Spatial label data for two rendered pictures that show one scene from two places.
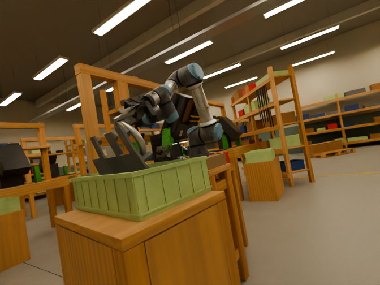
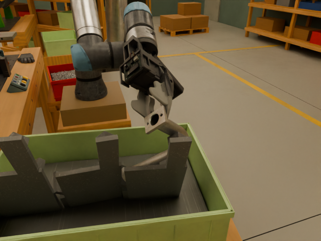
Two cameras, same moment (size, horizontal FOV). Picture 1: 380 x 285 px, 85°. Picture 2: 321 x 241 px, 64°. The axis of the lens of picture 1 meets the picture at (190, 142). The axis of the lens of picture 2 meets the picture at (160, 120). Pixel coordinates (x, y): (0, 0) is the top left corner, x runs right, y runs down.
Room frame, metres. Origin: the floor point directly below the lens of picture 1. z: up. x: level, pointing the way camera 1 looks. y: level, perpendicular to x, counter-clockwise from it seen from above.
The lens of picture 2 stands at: (0.57, 0.64, 1.43)
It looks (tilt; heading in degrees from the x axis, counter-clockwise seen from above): 29 degrees down; 309
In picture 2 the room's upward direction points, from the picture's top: straight up
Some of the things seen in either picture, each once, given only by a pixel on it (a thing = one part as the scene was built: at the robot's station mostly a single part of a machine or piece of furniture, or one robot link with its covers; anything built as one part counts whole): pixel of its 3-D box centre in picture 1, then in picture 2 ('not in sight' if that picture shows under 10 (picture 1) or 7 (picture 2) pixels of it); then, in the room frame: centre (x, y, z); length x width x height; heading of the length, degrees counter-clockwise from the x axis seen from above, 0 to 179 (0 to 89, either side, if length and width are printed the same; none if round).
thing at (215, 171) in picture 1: (202, 171); (94, 112); (1.55, -0.05, 0.83); 0.32 x 0.32 x 0.04; 54
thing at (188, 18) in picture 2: not in sight; (184, 18); (4.88, -5.84, 0.37); 1.20 x 0.80 x 0.74; 66
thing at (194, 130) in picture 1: (196, 135); (88, 60); (1.54, -0.06, 1.10); 0.13 x 0.12 x 0.14; 56
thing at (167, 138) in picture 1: (168, 137); not in sight; (2.21, 0.22, 1.17); 0.13 x 0.12 x 0.20; 147
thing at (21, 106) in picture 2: not in sight; (23, 87); (2.16, 0.00, 0.82); 1.50 x 0.14 x 0.15; 147
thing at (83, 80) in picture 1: (146, 126); not in sight; (2.47, 0.49, 1.36); 1.49 x 0.09 x 0.97; 147
